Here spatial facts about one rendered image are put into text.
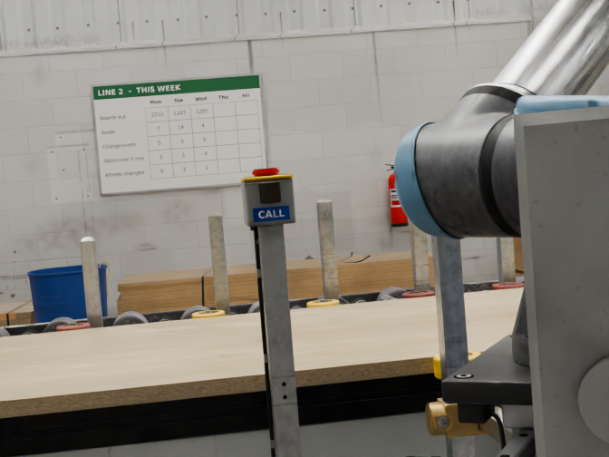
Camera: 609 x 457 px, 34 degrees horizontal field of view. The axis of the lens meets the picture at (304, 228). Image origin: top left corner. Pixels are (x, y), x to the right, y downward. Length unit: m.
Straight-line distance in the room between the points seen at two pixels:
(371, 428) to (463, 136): 0.88
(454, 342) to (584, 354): 1.19
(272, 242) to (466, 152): 0.57
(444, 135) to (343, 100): 7.74
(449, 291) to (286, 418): 0.30
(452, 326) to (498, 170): 0.64
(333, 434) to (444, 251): 0.41
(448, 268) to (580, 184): 1.18
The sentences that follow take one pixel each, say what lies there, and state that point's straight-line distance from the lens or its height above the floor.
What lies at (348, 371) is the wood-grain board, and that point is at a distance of 1.67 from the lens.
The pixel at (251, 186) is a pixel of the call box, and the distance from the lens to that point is 1.42.
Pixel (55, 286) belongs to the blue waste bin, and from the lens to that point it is 6.97.
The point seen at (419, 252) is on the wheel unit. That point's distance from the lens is 2.61.
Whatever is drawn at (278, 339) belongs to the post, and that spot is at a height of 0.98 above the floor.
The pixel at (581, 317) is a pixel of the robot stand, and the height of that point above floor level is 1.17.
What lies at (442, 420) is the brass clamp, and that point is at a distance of 1.52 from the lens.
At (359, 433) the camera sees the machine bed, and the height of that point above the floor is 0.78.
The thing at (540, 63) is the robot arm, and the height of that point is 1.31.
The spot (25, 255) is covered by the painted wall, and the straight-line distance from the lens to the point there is 8.81.
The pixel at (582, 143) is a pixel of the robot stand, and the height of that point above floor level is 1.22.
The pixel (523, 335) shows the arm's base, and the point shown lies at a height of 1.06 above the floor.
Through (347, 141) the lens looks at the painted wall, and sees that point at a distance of 8.68.
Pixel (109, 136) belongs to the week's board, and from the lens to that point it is 8.66.
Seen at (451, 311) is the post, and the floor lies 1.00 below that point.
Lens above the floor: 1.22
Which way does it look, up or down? 3 degrees down
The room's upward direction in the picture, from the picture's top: 5 degrees counter-clockwise
